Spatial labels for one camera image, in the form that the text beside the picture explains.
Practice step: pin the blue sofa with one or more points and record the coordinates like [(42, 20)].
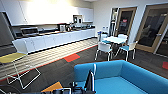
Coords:
[(126, 76)]

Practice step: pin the white lower kitchen cabinets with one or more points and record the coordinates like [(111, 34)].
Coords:
[(50, 40)]

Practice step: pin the white kitchen cabinets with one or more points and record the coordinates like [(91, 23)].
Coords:
[(50, 11), (50, 40)]

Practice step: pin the blue bin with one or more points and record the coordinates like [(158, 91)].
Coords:
[(98, 35)]

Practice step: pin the white square table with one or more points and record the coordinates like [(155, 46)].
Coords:
[(115, 39)]

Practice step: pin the grey countertop appliance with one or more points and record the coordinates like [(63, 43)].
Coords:
[(61, 27)]

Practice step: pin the white chair with teal seat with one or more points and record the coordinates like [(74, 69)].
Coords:
[(128, 47)]

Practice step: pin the black microwave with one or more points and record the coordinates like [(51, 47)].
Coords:
[(29, 31)]

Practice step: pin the tall dark glass panel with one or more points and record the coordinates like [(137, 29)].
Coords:
[(113, 20)]

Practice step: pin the wood-framed glass door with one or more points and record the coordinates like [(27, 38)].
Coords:
[(155, 28), (126, 21)]

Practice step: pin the white upper kitchen cabinets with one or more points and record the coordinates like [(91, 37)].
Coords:
[(50, 11)]

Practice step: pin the stainless steel refrigerator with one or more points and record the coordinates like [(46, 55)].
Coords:
[(5, 30)]

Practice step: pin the black wall-mounted appliance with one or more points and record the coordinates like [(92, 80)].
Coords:
[(77, 19)]

